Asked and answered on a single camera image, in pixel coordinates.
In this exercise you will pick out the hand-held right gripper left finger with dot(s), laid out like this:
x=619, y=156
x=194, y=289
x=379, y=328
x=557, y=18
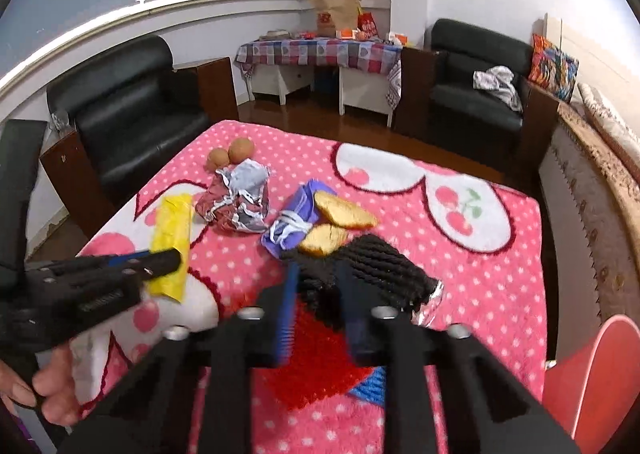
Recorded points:
x=290, y=314

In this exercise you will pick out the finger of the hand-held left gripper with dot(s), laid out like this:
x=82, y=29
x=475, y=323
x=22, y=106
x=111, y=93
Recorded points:
x=127, y=258
x=162, y=264

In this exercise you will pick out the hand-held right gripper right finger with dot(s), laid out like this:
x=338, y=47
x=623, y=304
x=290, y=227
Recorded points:
x=350, y=319

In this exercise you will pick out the black foam net sleeve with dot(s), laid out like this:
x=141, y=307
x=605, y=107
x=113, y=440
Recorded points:
x=380, y=264

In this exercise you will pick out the pink plastic bucket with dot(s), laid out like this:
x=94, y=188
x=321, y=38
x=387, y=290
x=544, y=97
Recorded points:
x=595, y=384

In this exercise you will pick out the person's left hand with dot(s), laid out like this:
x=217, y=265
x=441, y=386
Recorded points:
x=60, y=384

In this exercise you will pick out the orange-red foam net sleeve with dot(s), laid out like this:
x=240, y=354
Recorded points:
x=320, y=364

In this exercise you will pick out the blue foam net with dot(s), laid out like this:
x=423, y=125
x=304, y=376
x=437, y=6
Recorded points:
x=372, y=384

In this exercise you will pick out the silver foil piece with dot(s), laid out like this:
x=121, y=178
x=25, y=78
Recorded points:
x=430, y=306

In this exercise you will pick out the crumpled red silver foil wrapper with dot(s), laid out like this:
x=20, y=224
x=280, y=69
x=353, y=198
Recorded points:
x=235, y=204

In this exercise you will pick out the purple baby shoe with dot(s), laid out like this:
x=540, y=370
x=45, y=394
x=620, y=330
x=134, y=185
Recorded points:
x=295, y=219

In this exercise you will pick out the pink printed blanket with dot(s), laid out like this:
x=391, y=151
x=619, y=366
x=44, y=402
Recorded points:
x=450, y=284

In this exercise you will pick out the black leather armchair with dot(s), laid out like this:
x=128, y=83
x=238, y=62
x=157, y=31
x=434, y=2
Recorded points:
x=470, y=84
x=130, y=99

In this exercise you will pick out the white mattress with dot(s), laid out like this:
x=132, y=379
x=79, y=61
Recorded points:
x=565, y=234

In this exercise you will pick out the flat woven basket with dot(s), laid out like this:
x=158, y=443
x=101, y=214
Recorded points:
x=272, y=34

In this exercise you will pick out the checked tablecloth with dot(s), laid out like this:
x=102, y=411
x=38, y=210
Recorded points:
x=320, y=51

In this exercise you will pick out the bed with patterned blanket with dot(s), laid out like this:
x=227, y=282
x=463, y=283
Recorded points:
x=600, y=204

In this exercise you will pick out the white crumpled cloth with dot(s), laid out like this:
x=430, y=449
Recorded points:
x=497, y=84

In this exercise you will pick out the white orange box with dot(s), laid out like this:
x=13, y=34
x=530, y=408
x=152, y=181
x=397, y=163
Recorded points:
x=400, y=39

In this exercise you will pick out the red bag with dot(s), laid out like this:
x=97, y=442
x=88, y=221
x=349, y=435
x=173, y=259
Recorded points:
x=369, y=26

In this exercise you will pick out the brown paper bag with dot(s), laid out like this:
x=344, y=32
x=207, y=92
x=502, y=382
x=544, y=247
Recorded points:
x=335, y=16

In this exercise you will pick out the colourful printed cushion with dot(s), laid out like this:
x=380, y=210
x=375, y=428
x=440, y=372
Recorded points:
x=552, y=66

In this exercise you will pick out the floral quilt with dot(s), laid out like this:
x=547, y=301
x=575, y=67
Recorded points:
x=610, y=119

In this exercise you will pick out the white bed headboard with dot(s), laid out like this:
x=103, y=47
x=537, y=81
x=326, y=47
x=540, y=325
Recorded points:
x=595, y=49

